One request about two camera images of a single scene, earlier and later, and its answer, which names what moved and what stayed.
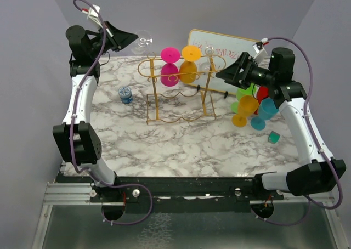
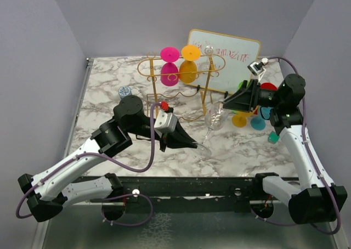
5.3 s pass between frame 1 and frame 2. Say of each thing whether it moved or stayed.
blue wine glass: stayed
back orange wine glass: stayed
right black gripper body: moved
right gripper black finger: moved
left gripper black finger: moved
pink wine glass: stayed
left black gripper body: moved
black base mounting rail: stayed
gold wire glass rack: stayed
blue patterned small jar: stayed
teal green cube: stayed
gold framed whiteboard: stayed
